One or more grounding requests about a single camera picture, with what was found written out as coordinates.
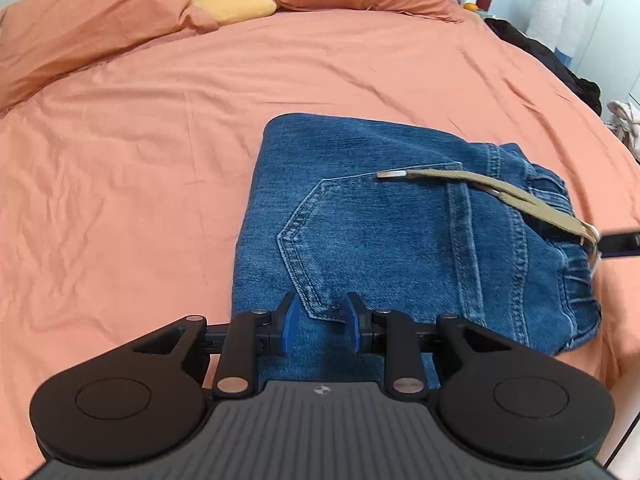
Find beige drawstring belt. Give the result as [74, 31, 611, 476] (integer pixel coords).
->
[376, 168, 601, 274]

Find blue denim jeans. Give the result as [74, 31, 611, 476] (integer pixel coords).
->
[232, 114, 601, 382]

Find black clothes pile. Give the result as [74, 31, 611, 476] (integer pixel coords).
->
[484, 18, 602, 116]

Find orange bed sheet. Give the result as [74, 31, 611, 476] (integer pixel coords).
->
[1, 10, 639, 479]

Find white plush toy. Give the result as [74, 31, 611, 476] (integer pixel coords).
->
[526, 0, 594, 63]

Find yellow pillow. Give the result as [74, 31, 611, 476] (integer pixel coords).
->
[192, 0, 278, 26]

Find orange pillow left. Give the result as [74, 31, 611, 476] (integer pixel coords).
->
[1, 0, 218, 110]

